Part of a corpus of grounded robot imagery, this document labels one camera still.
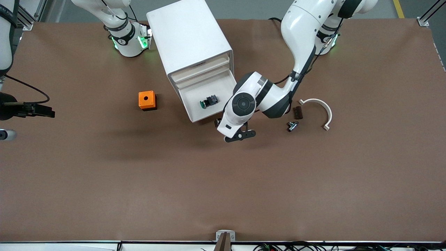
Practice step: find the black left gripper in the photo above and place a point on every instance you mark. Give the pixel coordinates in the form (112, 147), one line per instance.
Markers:
(218, 122)

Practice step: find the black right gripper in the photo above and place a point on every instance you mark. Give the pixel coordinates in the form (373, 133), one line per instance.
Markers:
(7, 111)

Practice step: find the green push button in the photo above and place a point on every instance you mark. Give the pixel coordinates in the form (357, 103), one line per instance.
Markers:
(209, 101)

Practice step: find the white plastic drawer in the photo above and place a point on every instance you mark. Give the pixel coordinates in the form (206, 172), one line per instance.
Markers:
(193, 103)
(195, 77)
(200, 68)

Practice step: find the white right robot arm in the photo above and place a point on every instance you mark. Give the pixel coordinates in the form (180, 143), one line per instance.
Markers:
(127, 45)

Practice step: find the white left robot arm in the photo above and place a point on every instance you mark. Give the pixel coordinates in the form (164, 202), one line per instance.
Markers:
(303, 31)

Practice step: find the white drawer cabinet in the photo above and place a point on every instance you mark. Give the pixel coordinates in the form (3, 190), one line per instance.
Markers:
(188, 35)

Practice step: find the silver metal fitting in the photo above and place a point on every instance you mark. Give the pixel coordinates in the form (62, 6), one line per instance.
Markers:
(292, 126)

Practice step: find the brown terminal block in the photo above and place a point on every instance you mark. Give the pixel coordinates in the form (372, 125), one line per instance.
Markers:
(298, 113)

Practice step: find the orange box with hole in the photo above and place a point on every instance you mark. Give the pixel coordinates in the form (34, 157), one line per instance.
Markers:
(146, 99)

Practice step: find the white panel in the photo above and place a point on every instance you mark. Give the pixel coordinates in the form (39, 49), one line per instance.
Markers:
(52, 247)

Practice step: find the white curved plastic bracket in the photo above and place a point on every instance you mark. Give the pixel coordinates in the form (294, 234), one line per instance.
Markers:
(325, 108)

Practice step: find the grey metal bracket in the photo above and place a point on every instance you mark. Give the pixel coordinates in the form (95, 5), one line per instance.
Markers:
(225, 232)

